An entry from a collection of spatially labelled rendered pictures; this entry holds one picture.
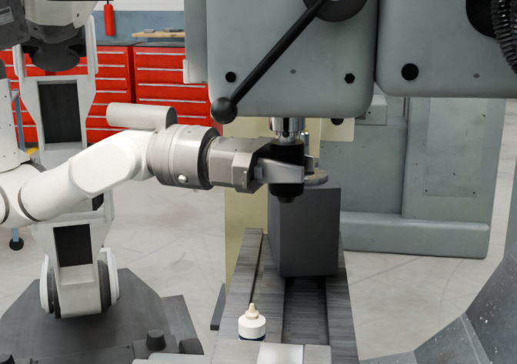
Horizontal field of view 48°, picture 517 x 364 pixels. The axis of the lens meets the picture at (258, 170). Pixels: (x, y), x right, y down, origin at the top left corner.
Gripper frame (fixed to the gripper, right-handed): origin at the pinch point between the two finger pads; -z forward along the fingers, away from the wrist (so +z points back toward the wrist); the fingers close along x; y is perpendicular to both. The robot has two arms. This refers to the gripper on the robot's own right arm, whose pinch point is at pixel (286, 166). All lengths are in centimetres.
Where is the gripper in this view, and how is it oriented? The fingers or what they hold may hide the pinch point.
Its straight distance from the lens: 77.7
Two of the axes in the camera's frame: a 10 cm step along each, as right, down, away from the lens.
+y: 0.0, 9.6, 2.9
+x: 3.3, -2.7, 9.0
